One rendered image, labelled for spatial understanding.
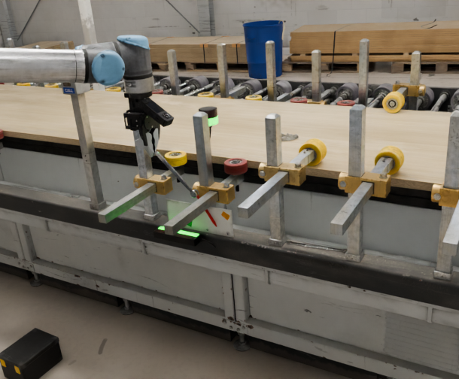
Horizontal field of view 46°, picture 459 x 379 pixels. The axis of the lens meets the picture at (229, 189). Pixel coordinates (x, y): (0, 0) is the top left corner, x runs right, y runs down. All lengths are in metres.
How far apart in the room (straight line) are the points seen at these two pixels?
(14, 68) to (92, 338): 1.50
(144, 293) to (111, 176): 0.58
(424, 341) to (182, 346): 1.03
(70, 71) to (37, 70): 0.08
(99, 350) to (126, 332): 0.15
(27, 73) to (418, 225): 1.22
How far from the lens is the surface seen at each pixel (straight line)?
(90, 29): 3.23
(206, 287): 2.34
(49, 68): 1.47
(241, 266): 1.88
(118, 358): 2.49
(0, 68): 1.46
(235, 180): 1.83
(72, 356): 2.56
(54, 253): 2.91
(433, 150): 1.95
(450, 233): 1.28
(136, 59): 1.65
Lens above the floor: 1.55
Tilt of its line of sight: 23 degrees down
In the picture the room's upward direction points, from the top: 5 degrees counter-clockwise
